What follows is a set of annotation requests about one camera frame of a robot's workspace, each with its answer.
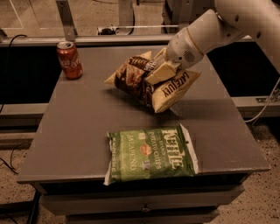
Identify white power strip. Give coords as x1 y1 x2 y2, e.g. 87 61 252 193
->
97 27 119 36

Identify round metal drawer knob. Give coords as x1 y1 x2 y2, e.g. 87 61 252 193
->
141 204 151 213

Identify brown Late July chip bag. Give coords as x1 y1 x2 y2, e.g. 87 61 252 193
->
105 48 200 113

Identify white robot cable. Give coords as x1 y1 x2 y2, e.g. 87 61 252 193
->
244 77 280 123

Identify green Kettle jalapeno chip bag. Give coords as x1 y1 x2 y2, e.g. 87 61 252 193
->
104 124 199 186

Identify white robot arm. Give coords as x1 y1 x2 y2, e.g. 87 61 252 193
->
151 0 280 72

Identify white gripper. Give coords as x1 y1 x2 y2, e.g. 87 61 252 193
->
145 28 204 85

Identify grey metal window rail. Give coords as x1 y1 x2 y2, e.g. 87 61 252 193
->
0 0 255 47

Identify black cable on left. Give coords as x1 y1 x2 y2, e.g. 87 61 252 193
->
0 33 42 224

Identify red Coca-Cola can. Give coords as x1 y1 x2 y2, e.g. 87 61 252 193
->
57 41 83 80

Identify grey drawer cabinet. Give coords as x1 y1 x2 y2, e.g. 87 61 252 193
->
18 46 270 224

